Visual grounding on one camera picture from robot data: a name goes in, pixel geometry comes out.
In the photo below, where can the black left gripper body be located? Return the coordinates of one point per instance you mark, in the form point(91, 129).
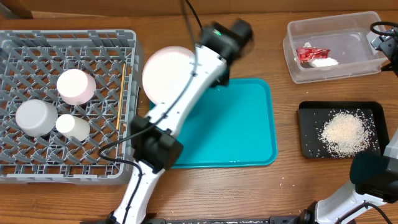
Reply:
point(224, 81)

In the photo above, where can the large white plate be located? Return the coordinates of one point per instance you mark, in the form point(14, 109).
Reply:
point(163, 70)

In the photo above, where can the red snack wrapper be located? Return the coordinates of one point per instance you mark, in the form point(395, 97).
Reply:
point(306, 54)

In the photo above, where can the white napkin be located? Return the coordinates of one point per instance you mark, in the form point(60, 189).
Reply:
point(321, 62)

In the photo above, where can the wooden chopstick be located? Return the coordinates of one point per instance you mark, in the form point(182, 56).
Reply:
point(120, 104)

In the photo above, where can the cream paper cup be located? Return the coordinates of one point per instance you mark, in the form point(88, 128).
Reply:
point(72, 127)

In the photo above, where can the grey shallow bowl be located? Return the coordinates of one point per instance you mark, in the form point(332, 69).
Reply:
point(36, 117)

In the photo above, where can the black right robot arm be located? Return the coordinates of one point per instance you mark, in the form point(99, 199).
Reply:
point(372, 178)

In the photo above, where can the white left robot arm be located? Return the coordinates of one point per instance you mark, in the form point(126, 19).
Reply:
point(154, 136)

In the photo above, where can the grey dishwasher rack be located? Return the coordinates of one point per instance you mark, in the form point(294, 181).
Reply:
point(31, 62)

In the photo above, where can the teal plastic tray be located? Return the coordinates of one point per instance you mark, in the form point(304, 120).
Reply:
point(230, 126)

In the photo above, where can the clear plastic bin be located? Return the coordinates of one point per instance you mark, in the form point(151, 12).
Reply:
point(347, 37)

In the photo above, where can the black plastic tray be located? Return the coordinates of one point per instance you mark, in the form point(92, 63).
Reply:
point(312, 113)

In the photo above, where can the pile of rice grains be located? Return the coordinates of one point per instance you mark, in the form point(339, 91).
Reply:
point(347, 132)

